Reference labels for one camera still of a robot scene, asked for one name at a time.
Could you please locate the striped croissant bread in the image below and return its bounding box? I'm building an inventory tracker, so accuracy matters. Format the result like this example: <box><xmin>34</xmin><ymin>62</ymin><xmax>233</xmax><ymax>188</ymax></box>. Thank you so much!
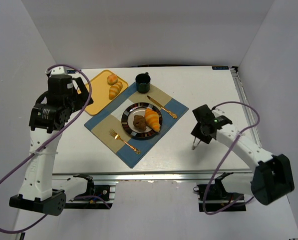
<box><xmin>144</xmin><ymin>108</ymin><xmax>160</xmax><ymax>132</ymax></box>

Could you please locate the brown chocolate bread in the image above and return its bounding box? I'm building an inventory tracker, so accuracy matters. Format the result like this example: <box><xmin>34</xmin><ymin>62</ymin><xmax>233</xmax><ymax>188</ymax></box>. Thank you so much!
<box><xmin>133</xmin><ymin>115</ymin><xmax>146</xmax><ymax>131</ymax></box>

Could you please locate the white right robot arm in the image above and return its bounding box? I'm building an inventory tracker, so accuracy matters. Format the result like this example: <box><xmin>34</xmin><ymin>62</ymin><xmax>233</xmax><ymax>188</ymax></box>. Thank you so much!
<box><xmin>191</xmin><ymin>104</ymin><xmax>295</xmax><ymax>206</ymax></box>

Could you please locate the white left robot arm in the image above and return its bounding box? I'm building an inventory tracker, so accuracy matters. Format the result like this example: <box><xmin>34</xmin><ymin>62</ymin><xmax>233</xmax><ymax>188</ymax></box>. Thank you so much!
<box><xmin>9</xmin><ymin>74</ymin><xmax>94</xmax><ymax>216</ymax></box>

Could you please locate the round bread roll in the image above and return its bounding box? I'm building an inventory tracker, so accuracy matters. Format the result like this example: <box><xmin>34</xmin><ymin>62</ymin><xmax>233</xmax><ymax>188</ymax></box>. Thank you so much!
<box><xmin>107</xmin><ymin>74</ymin><xmax>118</xmax><ymax>86</ymax></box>

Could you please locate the long bread roll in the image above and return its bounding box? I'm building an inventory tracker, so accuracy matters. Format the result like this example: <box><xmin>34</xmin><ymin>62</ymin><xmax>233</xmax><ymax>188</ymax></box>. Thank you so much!
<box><xmin>109</xmin><ymin>81</ymin><xmax>123</xmax><ymax>100</ymax></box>

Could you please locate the blue label left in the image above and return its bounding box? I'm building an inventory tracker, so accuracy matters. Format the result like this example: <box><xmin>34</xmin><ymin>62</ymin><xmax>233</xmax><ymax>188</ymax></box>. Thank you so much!
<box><xmin>65</xmin><ymin>69</ymin><xmax>80</xmax><ymax>75</ymax></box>

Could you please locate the blue label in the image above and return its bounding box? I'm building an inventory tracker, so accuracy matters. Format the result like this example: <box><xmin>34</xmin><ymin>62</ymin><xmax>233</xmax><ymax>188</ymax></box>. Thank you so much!
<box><xmin>212</xmin><ymin>65</ymin><xmax>230</xmax><ymax>71</ymax></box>
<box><xmin>65</xmin><ymin>69</ymin><xmax>80</xmax><ymax>75</ymax></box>

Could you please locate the yellow tray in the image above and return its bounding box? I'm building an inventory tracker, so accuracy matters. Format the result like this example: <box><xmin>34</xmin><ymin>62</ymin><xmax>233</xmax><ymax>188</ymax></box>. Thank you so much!
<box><xmin>80</xmin><ymin>69</ymin><xmax>129</xmax><ymax>116</ymax></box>

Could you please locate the gold knife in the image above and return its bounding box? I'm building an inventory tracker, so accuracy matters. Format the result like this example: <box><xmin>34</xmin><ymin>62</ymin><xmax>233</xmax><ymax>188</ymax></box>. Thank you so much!
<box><xmin>147</xmin><ymin>96</ymin><xmax>177</xmax><ymax>119</ymax></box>

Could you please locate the blue beige placemat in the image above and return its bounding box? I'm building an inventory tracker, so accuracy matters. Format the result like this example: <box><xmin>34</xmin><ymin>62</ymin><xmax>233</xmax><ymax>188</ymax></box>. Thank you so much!
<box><xmin>84</xmin><ymin>83</ymin><xmax>188</xmax><ymax>168</ymax></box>

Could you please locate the gold fork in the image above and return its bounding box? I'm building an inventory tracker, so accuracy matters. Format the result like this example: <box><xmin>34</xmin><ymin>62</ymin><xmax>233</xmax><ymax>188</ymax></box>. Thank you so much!
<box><xmin>109</xmin><ymin>129</ymin><xmax>141</xmax><ymax>155</ymax></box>

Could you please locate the blue label right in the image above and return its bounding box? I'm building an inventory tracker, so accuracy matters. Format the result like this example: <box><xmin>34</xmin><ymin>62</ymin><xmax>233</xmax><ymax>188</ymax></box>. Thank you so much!
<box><xmin>212</xmin><ymin>65</ymin><xmax>230</xmax><ymax>71</ymax></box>

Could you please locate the dark green mug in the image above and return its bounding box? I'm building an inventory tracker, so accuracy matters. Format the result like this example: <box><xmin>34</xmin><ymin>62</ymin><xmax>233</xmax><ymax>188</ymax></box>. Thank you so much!
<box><xmin>135</xmin><ymin>72</ymin><xmax>151</xmax><ymax>94</ymax></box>

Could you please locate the black rimmed plate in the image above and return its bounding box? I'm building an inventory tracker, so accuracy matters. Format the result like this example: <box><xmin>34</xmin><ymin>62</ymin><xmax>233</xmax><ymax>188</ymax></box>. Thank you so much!
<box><xmin>121</xmin><ymin>102</ymin><xmax>163</xmax><ymax>139</ymax></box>

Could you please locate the aluminium table frame rail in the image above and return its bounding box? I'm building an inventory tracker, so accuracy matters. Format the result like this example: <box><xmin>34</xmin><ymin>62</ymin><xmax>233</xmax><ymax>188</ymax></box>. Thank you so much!
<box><xmin>230</xmin><ymin>66</ymin><xmax>267</xmax><ymax>173</ymax></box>

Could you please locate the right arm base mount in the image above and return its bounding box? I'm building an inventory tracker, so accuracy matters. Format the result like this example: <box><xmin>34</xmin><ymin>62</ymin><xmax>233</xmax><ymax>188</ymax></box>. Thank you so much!
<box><xmin>193</xmin><ymin>172</ymin><xmax>246</xmax><ymax>212</ymax></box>

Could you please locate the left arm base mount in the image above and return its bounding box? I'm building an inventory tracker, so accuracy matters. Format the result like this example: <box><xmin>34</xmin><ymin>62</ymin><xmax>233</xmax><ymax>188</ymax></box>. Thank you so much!
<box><xmin>64</xmin><ymin>174</ymin><xmax>115</xmax><ymax>210</ymax></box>

